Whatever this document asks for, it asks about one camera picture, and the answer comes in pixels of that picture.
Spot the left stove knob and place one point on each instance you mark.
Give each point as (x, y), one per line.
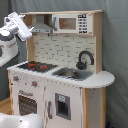
(16, 78)

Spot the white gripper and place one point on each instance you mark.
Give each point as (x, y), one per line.
(13, 24)

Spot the cabinet door with dispenser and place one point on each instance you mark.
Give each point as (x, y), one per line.
(63, 106)

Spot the toy microwave door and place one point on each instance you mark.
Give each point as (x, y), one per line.
(65, 23)

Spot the right stove knob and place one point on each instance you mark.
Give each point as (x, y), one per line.
(34, 83)

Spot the white oven door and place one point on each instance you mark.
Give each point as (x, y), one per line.
(27, 100)

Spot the metal toy sink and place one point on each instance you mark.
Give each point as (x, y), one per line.
(73, 74)

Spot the stove knob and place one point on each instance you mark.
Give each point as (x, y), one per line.
(16, 78)
(34, 83)

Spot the black stove top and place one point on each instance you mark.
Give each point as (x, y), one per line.
(37, 66)

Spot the wooden toy kitchen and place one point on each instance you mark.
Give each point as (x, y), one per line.
(62, 79)

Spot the grey range hood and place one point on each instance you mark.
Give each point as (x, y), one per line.
(42, 24)

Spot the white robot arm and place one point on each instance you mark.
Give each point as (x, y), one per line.
(9, 51)

